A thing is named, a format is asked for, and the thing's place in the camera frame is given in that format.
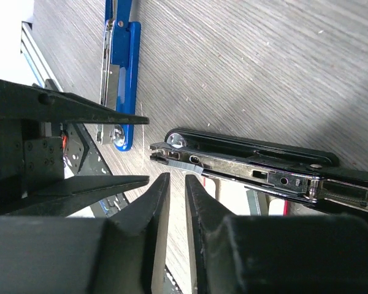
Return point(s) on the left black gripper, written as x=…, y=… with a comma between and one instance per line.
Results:
x=35, y=166

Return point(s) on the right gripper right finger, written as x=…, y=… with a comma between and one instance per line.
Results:
x=230, y=253

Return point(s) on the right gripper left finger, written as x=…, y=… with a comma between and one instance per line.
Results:
x=123, y=253

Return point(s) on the silver staple strip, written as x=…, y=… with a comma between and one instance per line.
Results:
x=188, y=167

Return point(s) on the blue stapler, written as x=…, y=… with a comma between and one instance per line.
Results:
x=120, y=58

